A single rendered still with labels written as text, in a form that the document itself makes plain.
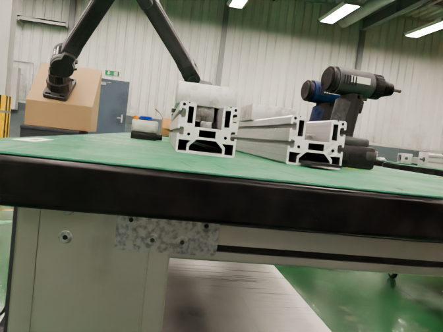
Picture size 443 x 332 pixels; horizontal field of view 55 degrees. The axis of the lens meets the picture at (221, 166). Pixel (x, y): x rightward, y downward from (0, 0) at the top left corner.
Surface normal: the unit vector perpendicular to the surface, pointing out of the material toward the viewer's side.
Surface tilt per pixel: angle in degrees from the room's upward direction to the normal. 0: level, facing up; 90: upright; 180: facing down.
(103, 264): 90
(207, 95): 90
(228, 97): 90
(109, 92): 90
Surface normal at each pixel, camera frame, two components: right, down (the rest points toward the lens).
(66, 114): 0.15, 0.08
